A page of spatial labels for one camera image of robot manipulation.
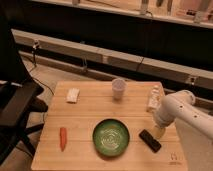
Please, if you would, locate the translucent plastic cup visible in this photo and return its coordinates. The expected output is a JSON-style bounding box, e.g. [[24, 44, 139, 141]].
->
[[112, 78, 126, 100]]

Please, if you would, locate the black eraser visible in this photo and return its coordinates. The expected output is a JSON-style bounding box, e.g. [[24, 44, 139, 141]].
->
[[139, 129, 161, 153]]

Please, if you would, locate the white sponge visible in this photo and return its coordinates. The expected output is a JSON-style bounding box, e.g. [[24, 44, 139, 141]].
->
[[66, 88, 80, 103]]

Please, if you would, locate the orange carrot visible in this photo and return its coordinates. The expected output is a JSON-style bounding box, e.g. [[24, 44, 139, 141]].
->
[[60, 127, 67, 151]]

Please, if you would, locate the green bowl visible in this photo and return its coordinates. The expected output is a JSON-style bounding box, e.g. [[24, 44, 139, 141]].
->
[[92, 119, 130, 157]]

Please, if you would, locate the black cable on floor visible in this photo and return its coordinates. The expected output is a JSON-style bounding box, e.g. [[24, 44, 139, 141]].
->
[[19, 41, 55, 97]]

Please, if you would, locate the white bottle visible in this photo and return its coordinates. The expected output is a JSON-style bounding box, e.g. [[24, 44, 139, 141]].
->
[[147, 85, 160, 113]]

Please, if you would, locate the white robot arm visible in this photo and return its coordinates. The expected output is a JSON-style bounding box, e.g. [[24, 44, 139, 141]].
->
[[153, 90, 213, 142]]

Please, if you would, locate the black office chair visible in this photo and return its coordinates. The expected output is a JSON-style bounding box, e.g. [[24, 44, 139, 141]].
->
[[0, 8, 48, 165]]

